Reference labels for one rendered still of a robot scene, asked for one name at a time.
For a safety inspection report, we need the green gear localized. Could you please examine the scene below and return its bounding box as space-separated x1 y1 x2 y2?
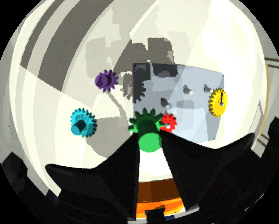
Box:
128 108 164 153

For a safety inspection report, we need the teal gear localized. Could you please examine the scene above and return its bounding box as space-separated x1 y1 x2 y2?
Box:
70 108 98 139

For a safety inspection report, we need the yellow gear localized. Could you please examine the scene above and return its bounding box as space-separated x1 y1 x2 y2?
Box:
208 88 228 117

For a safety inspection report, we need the purple gear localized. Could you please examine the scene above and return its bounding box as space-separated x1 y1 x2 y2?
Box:
95 69 119 92

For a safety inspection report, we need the red gear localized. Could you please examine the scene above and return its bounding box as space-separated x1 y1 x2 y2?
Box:
159 113 176 133

